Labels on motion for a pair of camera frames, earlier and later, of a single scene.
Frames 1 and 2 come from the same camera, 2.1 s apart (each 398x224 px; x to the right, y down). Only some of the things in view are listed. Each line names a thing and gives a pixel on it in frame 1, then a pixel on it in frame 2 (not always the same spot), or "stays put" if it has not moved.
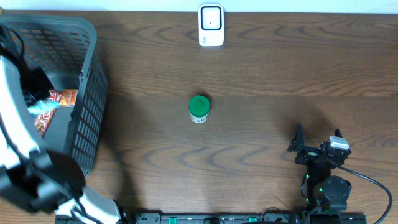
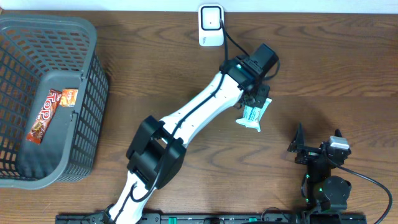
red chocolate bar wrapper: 42,121 stays put
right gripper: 308,154 stays put
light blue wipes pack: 42,106 → 252,115
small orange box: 69,97 stays put
